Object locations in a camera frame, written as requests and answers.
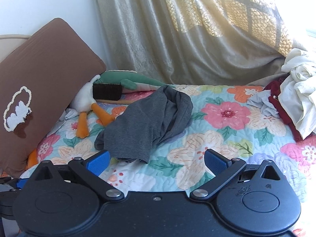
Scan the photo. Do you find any dark grey shirt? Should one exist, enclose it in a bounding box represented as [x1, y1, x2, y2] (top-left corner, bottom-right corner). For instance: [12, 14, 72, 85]
[94, 86, 193, 163]

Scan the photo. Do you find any green plush toy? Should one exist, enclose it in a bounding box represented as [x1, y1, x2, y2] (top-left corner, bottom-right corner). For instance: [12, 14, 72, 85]
[95, 70, 166, 93]

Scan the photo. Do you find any brown embroidered pillow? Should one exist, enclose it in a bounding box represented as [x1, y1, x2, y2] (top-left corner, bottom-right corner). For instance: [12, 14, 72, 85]
[1, 18, 106, 177]

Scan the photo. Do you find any black bristle wooden brush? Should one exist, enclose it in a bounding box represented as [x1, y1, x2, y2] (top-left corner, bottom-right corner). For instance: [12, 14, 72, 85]
[93, 84, 132, 105]

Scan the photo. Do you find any dark red garment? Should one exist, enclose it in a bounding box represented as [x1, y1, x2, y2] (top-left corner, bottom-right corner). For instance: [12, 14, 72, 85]
[264, 79, 304, 141]

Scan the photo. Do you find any beige patterned curtain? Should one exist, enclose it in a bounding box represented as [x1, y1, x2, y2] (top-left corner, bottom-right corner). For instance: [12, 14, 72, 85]
[97, 0, 315, 85]

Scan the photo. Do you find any white duck plush toy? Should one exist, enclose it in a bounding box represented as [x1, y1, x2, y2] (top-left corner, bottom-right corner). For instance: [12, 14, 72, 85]
[70, 74, 115, 139]

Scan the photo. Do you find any floral quilted bedspread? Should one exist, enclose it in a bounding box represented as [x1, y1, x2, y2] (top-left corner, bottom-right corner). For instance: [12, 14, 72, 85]
[19, 83, 316, 237]

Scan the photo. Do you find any light grey garment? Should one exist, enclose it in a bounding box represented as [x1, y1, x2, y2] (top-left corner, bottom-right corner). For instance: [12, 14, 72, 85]
[246, 90, 280, 118]

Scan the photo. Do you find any cream white garment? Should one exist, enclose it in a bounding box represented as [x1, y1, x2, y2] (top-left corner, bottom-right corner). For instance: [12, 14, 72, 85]
[278, 48, 315, 139]

